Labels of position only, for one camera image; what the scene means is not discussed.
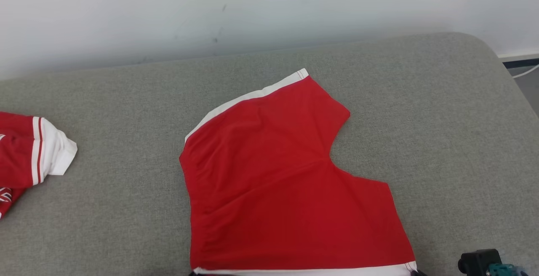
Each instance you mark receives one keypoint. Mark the red shorts white waistband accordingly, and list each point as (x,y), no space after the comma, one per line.
(273,183)

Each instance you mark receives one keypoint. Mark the red jersey white sleeves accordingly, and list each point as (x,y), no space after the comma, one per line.
(21,154)

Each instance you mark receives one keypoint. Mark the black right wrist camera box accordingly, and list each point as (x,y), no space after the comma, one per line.
(478,262)

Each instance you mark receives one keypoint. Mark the dark wall baseboard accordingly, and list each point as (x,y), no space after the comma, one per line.
(520,62)

